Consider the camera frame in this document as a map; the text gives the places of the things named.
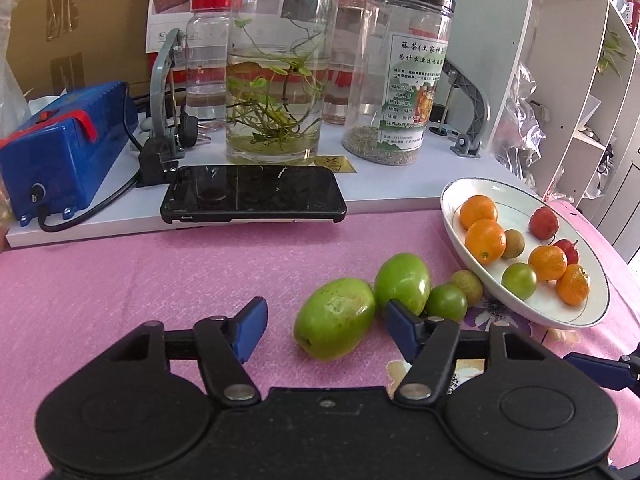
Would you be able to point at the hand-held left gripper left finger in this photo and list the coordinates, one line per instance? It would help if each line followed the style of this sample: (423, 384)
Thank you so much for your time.
(250, 328)

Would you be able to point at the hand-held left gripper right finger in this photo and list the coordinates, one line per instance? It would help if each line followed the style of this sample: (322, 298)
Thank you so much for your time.
(402, 326)

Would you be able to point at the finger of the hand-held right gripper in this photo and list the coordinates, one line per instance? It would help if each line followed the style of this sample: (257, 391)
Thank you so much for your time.
(597, 366)

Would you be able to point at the large green jujube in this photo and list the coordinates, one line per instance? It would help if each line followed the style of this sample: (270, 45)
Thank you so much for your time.
(335, 318)

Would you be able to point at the orange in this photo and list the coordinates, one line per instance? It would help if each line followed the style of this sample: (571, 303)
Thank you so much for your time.
(478, 211)
(547, 262)
(573, 285)
(485, 241)

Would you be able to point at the green tomato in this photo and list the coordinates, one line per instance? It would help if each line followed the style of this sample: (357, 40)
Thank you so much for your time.
(519, 280)
(446, 302)

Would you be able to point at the red apple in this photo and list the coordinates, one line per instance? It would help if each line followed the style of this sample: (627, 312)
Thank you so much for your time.
(568, 251)

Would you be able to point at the brown kiwi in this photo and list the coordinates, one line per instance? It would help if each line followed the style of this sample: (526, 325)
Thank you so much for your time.
(514, 243)

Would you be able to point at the red pomegranate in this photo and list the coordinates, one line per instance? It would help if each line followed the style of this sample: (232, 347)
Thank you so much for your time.
(543, 222)

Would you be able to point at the white plate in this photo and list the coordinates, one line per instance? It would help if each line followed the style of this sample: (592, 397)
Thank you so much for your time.
(520, 205)

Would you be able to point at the small yellow-green jujube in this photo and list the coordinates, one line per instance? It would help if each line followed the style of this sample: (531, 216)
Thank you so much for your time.
(467, 286)

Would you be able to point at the pink floral tablecloth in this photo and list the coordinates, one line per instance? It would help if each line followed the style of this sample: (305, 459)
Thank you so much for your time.
(125, 285)

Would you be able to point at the black smartphone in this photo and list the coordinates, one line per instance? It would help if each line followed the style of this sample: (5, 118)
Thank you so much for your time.
(250, 192)

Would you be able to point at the white board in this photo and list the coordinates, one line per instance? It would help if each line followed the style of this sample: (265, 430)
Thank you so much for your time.
(375, 185)

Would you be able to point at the yellow card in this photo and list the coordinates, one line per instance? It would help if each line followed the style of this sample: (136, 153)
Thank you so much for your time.
(340, 164)

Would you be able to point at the black power adapter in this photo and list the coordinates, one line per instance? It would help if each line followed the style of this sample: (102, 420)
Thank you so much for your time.
(152, 165)

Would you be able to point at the black plug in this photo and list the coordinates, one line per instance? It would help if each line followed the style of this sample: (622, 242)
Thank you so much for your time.
(189, 130)

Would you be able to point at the labelled clear plastic jar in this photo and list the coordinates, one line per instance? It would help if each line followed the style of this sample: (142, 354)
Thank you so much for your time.
(380, 110)

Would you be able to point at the glass vase with water plant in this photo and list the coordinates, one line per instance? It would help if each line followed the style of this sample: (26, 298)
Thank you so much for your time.
(275, 110)

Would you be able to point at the crumpled clear plastic bag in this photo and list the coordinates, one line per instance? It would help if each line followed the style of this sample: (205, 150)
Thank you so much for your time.
(525, 125)

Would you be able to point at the blue plastic device box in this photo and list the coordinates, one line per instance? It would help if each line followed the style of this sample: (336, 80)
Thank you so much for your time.
(65, 160)

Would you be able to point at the red-capped clear bottle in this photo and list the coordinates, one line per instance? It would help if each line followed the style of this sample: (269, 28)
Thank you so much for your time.
(207, 60)

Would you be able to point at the green potted plant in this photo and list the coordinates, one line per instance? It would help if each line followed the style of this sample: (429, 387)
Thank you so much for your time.
(612, 55)

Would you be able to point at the white shelf unit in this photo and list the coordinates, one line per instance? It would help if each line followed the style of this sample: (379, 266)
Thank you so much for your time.
(565, 35)

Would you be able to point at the cardboard box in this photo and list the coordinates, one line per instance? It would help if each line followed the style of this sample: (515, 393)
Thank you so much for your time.
(75, 10)

